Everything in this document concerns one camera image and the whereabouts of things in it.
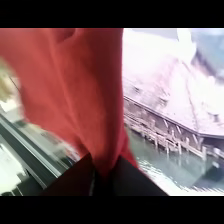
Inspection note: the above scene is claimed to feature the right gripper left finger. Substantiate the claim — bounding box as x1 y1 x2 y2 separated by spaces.
39 152 98 197

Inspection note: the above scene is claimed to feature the red garment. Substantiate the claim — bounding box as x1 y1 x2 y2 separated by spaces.
0 28 139 179

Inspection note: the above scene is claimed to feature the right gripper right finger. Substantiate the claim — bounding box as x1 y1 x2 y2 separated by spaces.
99 155 169 197

